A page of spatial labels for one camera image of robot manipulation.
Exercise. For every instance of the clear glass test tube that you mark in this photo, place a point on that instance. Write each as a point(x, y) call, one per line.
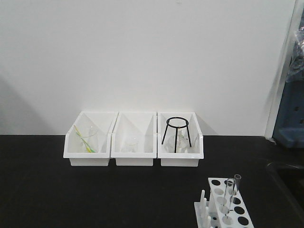
point(237, 179)
point(228, 196)

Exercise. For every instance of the white test tube rack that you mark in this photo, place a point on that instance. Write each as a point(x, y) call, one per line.
point(209, 212)

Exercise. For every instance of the grey-blue pegboard drying rack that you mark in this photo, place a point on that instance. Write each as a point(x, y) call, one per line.
point(289, 125)

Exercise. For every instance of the white middle storage bin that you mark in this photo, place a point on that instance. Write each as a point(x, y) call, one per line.
point(142, 125)

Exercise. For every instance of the white storage bin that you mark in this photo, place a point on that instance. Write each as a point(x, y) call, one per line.
point(142, 125)
point(105, 123)
point(193, 154)

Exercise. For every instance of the small clear glass beaker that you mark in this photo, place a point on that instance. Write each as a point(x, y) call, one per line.
point(131, 144)

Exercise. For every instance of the white right storage bin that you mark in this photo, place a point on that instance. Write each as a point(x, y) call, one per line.
point(193, 154)

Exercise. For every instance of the clear glass flask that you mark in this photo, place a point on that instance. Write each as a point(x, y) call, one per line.
point(181, 144)

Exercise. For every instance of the white left storage bin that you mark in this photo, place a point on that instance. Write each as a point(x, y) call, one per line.
point(105, 123)

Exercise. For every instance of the clear glass beaker left bin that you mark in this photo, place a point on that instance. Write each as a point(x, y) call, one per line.
point(88, 138)

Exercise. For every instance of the clear plastic bag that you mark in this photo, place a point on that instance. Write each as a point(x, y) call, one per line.
point(296, 67)

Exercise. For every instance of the black wire tripod stand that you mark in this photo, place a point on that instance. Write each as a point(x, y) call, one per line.
point(176, 127)

